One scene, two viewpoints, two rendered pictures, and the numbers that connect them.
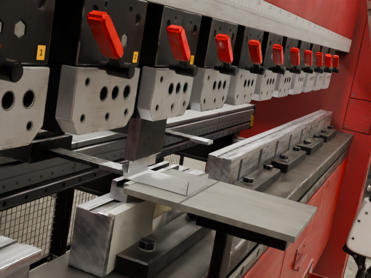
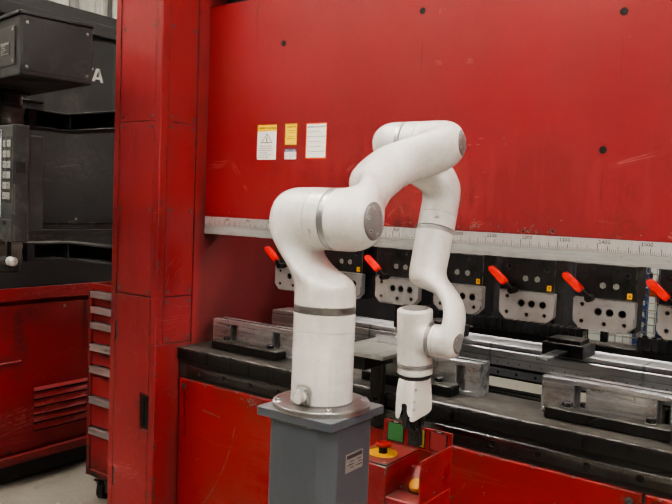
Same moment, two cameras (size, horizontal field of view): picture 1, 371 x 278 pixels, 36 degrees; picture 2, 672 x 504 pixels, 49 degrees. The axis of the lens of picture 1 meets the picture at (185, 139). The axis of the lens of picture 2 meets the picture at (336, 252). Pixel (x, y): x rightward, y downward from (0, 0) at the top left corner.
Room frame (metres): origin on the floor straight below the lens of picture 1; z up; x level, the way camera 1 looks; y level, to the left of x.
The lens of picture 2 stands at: (1.30, -2.11, 1.39)
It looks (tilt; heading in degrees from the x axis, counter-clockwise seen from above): 4 degrees down; 106
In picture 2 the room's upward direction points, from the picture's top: 2 degrees clockwise
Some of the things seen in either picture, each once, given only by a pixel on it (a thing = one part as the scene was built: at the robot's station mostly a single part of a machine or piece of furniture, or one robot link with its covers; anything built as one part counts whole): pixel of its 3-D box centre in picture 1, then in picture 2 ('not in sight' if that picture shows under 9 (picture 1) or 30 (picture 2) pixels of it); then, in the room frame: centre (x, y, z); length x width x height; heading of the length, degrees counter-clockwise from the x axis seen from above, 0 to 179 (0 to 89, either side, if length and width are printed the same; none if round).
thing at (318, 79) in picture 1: (311, 66); not in sight; (2.20, -0.42, 1.19); 0.15 x 0.09 x 0.17; 159
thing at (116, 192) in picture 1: (147, 180); not in sight; (0.94, 0.05, 0.98); 0.20 x 0.03 x 0.03; 159
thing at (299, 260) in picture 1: (302, 254); not in sight; (1.82, -0.45, 0.58); 0.15 x 0.02 x 0.07; 159
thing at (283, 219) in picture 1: (223, 200); (381, 347); (0.86, -0.08, 1.00); 0.26 x 0.18 x 0.01; 69
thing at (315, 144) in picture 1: (310, 144); not in sight; (2.21, -0.49, 0.89); 0.30 x 0.05 x 0.03; 159
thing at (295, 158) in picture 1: (289, 159); not in sight; (1.83, -0.35, 0.89); 0.30 x 0.05 x 0.03; 159
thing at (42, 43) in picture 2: not in sight; (22, 153); (-0.44, 0.04, 1.53); 0.51 x 0.25 x 0.85; 152
